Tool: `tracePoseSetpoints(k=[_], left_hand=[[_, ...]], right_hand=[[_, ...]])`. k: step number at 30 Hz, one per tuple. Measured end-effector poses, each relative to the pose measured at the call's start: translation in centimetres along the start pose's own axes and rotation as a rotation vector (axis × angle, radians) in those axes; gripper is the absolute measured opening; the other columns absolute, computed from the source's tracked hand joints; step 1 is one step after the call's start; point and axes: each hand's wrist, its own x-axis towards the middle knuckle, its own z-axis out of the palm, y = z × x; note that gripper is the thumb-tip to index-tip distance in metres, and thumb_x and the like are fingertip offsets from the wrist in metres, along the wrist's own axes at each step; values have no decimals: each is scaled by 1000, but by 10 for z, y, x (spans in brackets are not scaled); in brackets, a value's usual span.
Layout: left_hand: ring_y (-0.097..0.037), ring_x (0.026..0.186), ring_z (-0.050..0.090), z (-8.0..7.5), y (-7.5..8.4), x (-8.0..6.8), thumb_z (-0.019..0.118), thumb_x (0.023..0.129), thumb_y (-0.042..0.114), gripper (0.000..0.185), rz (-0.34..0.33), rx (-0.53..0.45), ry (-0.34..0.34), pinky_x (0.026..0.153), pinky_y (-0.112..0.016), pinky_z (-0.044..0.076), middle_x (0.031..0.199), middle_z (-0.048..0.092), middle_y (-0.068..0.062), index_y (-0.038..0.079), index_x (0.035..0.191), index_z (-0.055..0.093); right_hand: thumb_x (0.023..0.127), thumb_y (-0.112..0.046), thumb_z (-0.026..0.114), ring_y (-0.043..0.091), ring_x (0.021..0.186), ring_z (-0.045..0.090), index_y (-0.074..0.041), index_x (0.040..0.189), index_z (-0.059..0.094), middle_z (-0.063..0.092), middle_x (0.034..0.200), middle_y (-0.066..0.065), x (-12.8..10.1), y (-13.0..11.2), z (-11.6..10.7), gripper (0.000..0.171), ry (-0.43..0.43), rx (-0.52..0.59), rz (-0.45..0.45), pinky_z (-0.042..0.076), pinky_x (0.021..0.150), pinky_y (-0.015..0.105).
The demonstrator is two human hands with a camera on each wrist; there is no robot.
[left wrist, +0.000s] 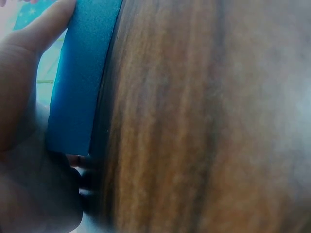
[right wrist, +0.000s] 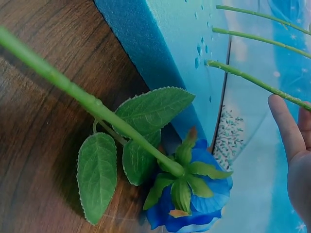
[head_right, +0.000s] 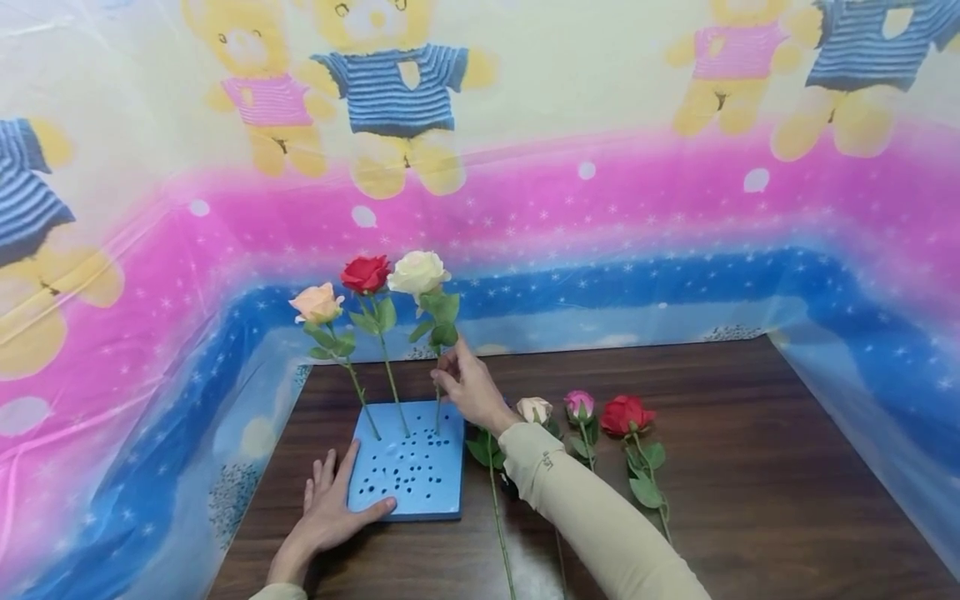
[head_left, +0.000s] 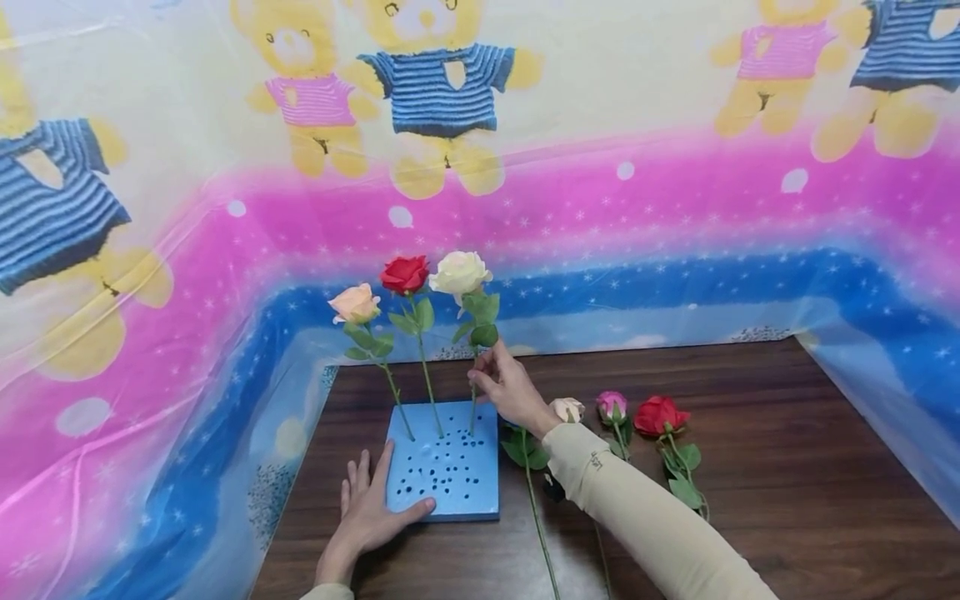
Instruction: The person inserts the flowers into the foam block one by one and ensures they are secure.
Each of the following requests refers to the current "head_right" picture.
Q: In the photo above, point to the person's left index finger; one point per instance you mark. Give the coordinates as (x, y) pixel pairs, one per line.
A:
(348, 468)

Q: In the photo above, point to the blue foam block with holes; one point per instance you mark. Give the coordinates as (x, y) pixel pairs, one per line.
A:
(424, 479)

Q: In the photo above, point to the peach artificial rose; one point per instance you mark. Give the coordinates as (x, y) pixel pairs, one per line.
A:
(316, 302)

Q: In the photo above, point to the person's left ring finger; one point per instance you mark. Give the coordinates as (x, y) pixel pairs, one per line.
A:
(318, 481)

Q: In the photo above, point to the person's left little finger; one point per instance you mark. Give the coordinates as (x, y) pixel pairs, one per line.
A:
(307, 495)

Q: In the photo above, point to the person's left thumb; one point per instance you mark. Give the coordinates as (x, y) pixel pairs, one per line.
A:
(373, 506)

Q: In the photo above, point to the person's right forearm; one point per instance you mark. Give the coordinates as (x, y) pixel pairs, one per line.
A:
(592, 517)

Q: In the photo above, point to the person's left hand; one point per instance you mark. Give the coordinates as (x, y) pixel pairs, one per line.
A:
(328, 521)

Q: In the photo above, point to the red artificial rose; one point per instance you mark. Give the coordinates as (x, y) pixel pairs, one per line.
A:
(366, 273)
(625, 415)

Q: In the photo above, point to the person's right fingers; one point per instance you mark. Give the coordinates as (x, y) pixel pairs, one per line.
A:
(457, 357)

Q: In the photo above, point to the cream white artificial rose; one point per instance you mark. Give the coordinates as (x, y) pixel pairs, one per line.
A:
(417, 273)

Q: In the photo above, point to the person's left forearm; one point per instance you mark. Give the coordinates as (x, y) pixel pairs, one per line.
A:
(281, 590)

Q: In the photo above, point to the person's left middle finger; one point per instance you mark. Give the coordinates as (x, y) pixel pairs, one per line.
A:
(328, 475)

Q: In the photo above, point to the person's right thumb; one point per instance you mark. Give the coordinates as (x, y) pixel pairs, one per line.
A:
(444, 383)

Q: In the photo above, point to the person's right hand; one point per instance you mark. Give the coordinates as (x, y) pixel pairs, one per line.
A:
(476, 392)

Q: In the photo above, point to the artificial rose with leafy stem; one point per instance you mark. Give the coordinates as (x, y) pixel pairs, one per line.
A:
(480, 451)

